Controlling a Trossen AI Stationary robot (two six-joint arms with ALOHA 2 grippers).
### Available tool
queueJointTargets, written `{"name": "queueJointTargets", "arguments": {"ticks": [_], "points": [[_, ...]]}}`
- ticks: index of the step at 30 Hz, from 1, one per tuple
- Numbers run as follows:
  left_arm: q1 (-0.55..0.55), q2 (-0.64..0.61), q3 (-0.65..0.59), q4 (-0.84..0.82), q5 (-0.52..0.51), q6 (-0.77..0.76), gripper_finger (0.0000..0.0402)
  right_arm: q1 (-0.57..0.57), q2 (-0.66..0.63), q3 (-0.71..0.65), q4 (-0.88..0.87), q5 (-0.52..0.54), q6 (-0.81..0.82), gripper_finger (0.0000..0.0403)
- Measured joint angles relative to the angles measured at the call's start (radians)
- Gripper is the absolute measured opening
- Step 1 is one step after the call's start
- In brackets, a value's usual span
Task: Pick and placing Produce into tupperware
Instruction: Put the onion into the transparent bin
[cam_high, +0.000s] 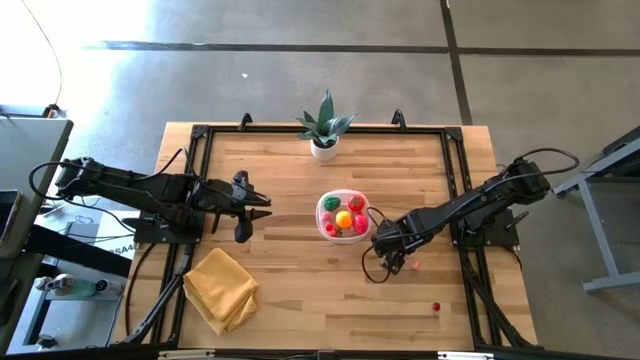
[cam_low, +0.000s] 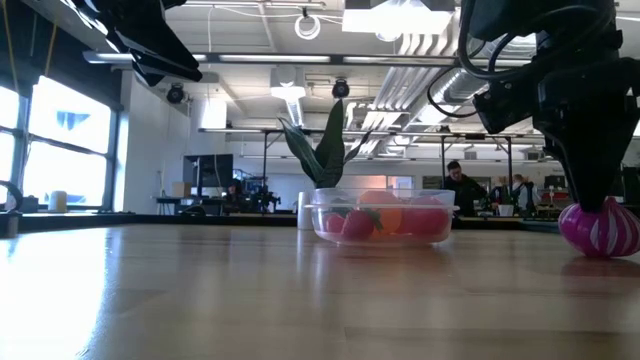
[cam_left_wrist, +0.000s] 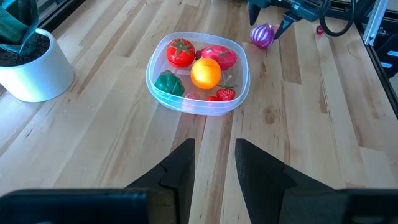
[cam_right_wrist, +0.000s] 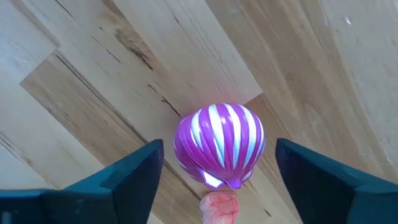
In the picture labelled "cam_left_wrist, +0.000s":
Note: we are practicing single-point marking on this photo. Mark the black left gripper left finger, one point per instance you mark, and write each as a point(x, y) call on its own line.
point(178, 174)

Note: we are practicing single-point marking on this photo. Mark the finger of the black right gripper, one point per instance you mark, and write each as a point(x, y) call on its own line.
point(254, 9)
point(287, 20)

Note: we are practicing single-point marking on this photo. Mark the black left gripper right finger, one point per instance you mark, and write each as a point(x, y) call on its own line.
point(261, 186)

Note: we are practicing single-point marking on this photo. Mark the small red toy cherry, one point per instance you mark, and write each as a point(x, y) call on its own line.
point(320, 30)

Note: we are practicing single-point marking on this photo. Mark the purple striped toy onion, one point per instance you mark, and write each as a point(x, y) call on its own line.
point(262, 35)

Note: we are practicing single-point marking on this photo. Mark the red toy dragon fruit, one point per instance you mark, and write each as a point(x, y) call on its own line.
point(220, 56)

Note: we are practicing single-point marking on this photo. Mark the small pink toy peach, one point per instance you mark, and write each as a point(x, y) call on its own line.
point(193, 96)

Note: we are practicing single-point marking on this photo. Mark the orange toy fruit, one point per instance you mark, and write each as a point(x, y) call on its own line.
point(206, 73)

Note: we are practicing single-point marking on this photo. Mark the red toy tomato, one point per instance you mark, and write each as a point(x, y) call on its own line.
point(181, 53)

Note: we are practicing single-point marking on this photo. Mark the red toy strawberry green leaves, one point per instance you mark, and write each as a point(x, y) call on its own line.
point(226, 94)

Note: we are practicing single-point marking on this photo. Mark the green toy bell pepper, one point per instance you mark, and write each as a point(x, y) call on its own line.
point(169, 84)

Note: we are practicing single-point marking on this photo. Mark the potted snake plant white pot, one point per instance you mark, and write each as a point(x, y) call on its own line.
point(37, 74)

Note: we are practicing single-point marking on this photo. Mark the silver aluminium extrusion post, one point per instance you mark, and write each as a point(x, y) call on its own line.
point(374, 23)

